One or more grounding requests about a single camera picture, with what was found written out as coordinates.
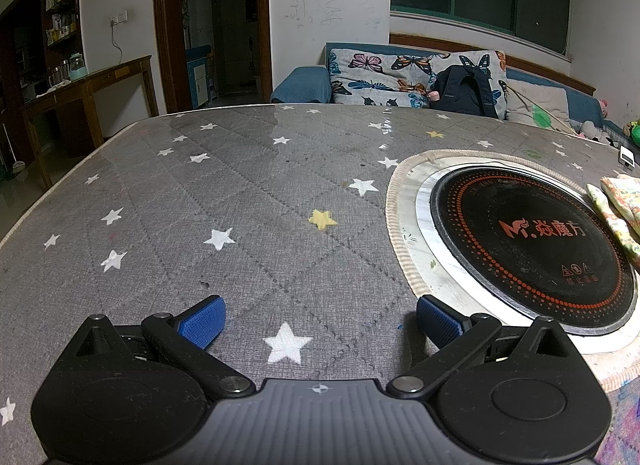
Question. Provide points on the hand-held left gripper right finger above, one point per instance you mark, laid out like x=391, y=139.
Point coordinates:
x=439, y=320

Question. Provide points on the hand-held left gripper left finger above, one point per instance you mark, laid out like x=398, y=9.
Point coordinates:
x=205, y=322

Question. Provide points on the colourful patterned garment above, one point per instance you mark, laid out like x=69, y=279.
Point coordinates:
x=620, y=210

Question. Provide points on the round induction cooker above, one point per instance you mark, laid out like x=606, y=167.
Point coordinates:
x=525, y=245

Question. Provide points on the grey star print tablecloth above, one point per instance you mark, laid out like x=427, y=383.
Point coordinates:
x=200, y=195

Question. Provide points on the green flower toy stick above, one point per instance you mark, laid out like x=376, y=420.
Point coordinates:
x=542, y=116

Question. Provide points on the black backpack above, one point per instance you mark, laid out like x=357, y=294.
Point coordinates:
x=465, y=92

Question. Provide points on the broom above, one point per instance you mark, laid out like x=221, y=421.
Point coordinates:
x=17, y=165

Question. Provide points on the blue cabinet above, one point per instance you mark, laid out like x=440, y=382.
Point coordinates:
x=199, y=77

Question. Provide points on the cream cushion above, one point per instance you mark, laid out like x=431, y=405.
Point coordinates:
x=540, y=95

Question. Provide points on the small white device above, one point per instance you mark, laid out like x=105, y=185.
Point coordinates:
x=627, y=156

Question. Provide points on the butterfly print cushion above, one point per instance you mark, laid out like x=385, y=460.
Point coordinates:
x=370, y=75

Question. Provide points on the blue sofa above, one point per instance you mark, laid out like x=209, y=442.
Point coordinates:
x=300, y=85

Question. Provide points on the wooden side desk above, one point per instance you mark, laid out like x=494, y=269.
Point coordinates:
x=100, y=77

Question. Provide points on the pink white plush toy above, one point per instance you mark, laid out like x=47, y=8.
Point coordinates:
x=605, y=107

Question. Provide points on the green plush toy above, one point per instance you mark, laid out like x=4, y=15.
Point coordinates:
x=634, y=132

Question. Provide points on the glass jar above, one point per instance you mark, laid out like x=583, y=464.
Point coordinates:
x=77, y=69

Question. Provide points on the dark wooden shelf cabinet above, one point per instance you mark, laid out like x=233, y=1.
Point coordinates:
x=30, y=45

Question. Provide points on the brown wooden door frame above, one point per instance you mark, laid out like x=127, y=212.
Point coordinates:
x=165, y=35

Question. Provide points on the white wall socket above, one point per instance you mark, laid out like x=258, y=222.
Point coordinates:
x=118, y=18

